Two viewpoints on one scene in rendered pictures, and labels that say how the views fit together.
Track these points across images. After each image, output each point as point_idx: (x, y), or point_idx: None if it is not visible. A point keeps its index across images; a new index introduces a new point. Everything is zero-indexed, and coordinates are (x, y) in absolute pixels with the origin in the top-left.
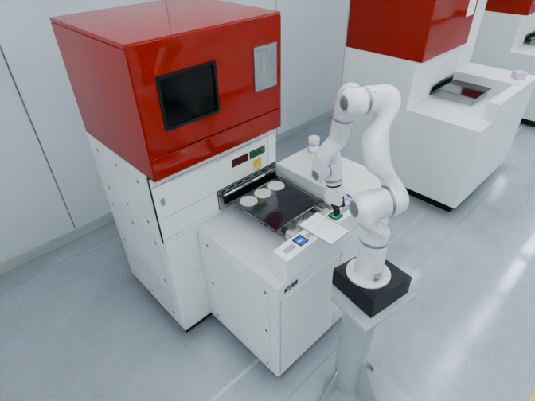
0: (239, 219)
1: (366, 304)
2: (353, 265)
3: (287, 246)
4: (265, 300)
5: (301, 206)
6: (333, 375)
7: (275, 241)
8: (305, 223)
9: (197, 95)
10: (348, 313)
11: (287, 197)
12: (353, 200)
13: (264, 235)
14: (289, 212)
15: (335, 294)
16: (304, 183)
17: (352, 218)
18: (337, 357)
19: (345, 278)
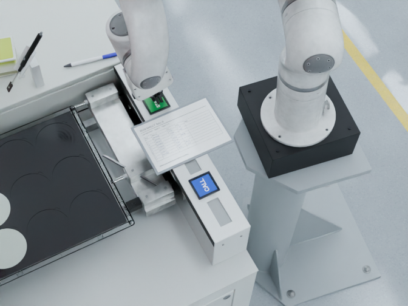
0: (30, 289)
1: (345, 146)
2: (277, 127)
3: (210, 212)
4: (226, 304)
5: (74, 150)
6: (261, 263)
7: (129, 236)
8: (157, 159)
9: None
10: (336, 180)
11: (31, 166)
12: (312, 54)
13: (102, 250)
14: (82, 178)
15: (294, 183)
16: (7, 116)
17: None
18: (268, 241)
19: (301, 151)
